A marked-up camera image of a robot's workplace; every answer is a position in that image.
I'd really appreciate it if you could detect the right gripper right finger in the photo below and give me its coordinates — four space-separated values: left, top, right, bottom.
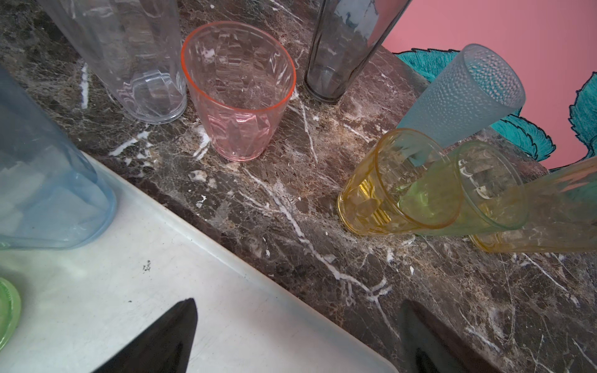
400 299 499 372

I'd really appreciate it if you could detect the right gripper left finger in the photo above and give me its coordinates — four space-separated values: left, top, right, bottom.
96 298 197 372

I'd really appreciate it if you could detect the beige plastic tray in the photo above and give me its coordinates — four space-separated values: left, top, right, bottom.
1 163 394 372

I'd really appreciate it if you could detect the light green tall glass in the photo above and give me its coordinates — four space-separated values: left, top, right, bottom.
0 278 22 350

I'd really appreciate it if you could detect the blue tall plastic glass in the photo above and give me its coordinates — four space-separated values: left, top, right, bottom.
1 69 118 249

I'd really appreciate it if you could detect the short green glass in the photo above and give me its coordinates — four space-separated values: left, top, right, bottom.
415 141 530 236

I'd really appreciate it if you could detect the short yellow glass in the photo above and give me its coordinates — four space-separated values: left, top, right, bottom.
337 128 464 236

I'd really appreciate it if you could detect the tall yellow glass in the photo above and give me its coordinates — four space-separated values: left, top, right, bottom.
470 157 596 253

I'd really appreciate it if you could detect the frosted teal textured glass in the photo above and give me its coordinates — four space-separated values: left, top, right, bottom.
397 44 525 149

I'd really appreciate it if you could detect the pink short glass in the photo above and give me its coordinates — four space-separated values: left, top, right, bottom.
181 21 297 162

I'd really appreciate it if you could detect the clear faceted glass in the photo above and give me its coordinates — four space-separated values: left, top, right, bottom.
40 0 187 124

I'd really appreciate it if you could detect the dark grey tall glass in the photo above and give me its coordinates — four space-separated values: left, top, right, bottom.
304 0 410 104

